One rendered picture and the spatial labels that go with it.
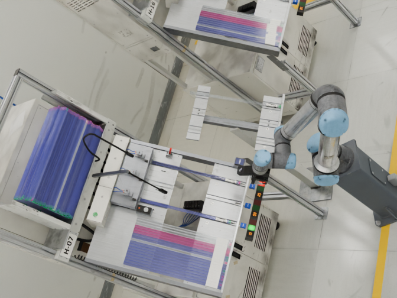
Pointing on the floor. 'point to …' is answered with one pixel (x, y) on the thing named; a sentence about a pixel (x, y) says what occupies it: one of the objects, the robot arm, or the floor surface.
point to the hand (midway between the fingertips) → (252, 180)
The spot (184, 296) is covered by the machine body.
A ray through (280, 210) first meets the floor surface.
